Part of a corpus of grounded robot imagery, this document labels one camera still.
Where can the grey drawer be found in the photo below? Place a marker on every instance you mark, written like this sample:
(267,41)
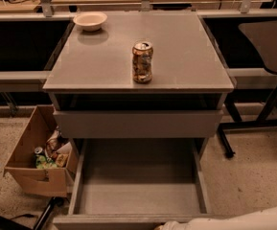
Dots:
(136,184)
(138,124)

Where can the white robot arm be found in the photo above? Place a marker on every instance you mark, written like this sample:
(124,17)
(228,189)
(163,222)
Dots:
(260,220)

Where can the grey drawer cabinet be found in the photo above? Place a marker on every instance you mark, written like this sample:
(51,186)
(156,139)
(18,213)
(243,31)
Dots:
(94,70)

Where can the grey top drawer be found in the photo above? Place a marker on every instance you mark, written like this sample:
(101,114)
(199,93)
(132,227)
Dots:
(138,124)

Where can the crushed patterned drink can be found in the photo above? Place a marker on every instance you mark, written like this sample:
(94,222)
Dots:
(142,52)

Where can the white ceramic bowl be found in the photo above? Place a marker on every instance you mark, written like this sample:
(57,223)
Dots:
(90,21)

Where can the small can in box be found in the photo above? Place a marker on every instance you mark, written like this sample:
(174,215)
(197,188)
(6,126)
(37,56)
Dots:
(39,150)

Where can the green snack packet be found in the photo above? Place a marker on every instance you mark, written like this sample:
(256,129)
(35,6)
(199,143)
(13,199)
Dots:
(42,162)

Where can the cardboard box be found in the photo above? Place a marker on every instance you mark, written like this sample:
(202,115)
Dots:
(21,164)

